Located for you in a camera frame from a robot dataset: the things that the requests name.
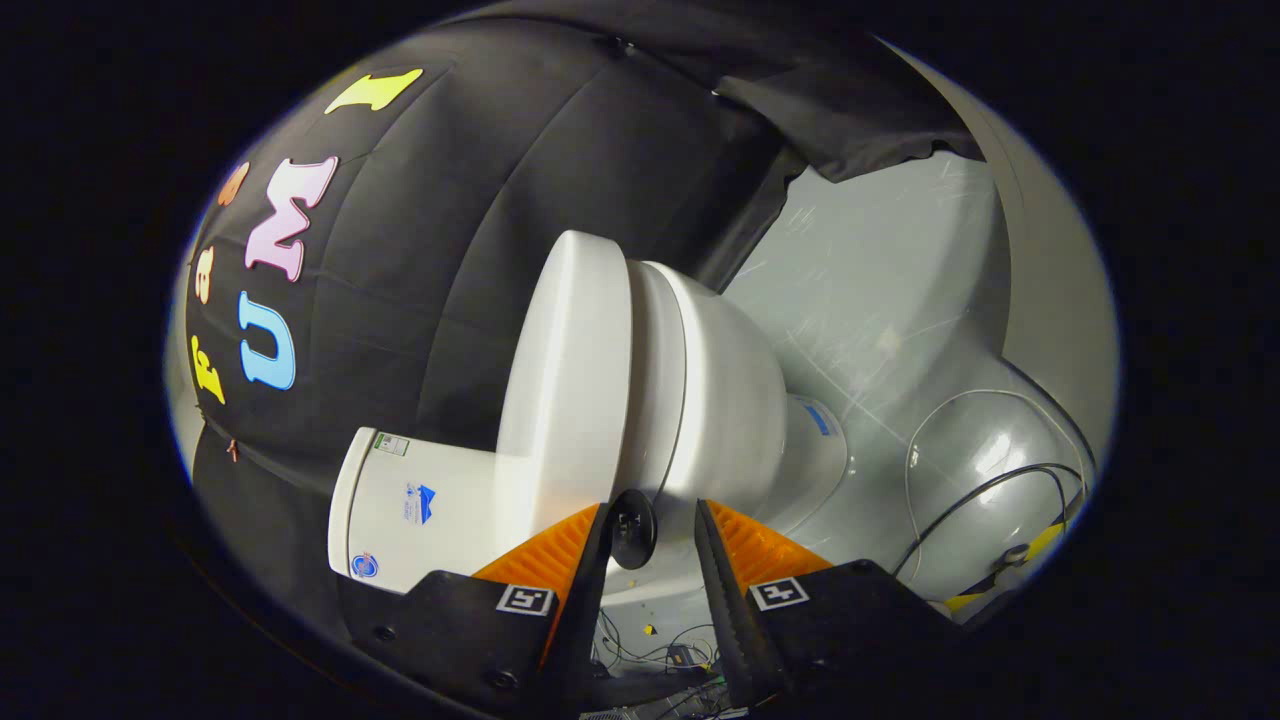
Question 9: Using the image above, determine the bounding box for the black backdrop cloth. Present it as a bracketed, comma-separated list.
[185, 0, 986, 641]

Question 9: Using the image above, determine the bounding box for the black cable with orange end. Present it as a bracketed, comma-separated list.
[895, 463, 1091, 611]

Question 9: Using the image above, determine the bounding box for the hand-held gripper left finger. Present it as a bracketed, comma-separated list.
[335, 502, 616, 720]

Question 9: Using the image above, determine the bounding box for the tangle of black cables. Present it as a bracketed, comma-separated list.
[595, 610, 731, 717]

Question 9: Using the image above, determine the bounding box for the white ceramic toilet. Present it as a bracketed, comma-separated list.
[328, 258, 853, 609]

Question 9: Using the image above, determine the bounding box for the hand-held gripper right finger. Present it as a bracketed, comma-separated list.
[694, 498, 991, 713]

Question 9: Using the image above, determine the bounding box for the white toilet lid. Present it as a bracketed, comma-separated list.
[495, 229, 659, 571]

